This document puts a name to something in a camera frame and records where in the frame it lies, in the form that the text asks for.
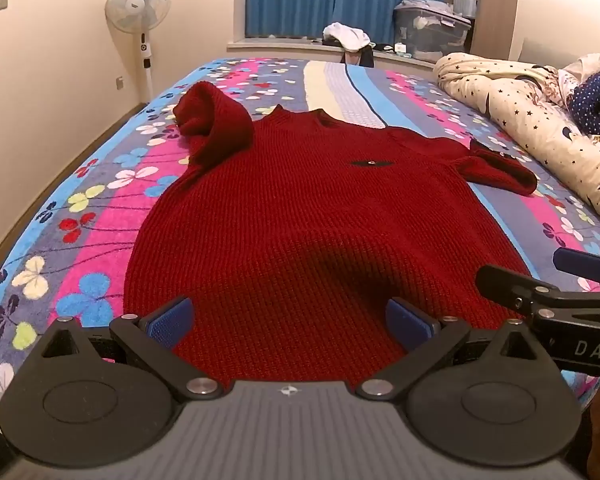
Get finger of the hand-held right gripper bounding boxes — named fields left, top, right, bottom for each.
left=475, top=264, right=600, bottom=322
left=552, top=247, right=600, bottom=292

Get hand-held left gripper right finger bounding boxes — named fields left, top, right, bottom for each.
left=355, top=297, right=556, bottom=401

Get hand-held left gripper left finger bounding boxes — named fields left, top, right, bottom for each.
left=40, top=297, right=228, bottom=401

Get red knit sweater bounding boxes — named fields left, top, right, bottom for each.
left=122, top=81, right=538, bottom=396

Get dark hanging clothes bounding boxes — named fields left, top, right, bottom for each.
left=342, top=45, right=376, bottom=68

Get floral striped blanket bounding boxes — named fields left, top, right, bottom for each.
left=0, top=57, right=600, bottom=411

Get navy dotted cloth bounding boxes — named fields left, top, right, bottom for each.
left=567, top=71, right=600, bottom=137

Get cream star-print quilt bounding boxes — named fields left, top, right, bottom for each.
left=434, top=51, right=600, bottom=241

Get clear plastic storage box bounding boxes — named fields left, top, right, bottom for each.
left=394, top=0, right=473, bottom=63

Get wooden shelf unit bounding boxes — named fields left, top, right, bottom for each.
left=442, top=0, right=521, bottom=56

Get white cloth pile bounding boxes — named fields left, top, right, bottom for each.
left=322, top=22, right=373, bottom=52

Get white windowsill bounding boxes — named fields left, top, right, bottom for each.
left=227, top=35, right=436, bottom=67

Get white standing fan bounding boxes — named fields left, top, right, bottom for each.
left=105, top=0, right=173, bottom=103

